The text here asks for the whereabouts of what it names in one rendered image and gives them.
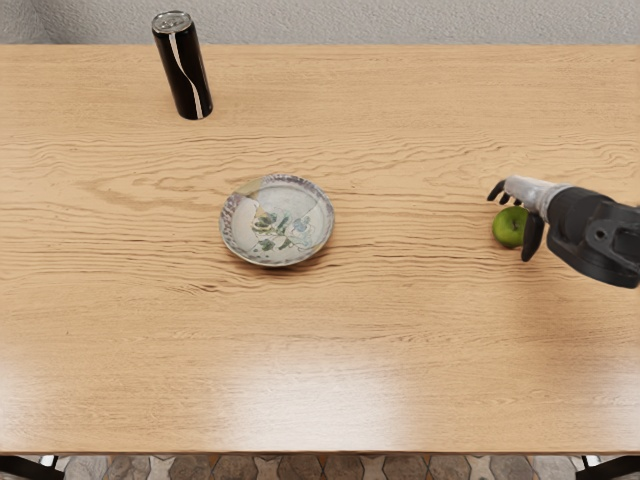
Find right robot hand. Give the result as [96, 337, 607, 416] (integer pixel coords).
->
[486, 174, 572, 263]

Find patterned ceramic plate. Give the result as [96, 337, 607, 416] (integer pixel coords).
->
[218, 173, 335, 267]

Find green apple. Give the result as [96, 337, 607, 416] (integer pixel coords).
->
[492, 205, 530, 249]

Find black drink can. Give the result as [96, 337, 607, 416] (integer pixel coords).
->
[151, 11, 214, 121]

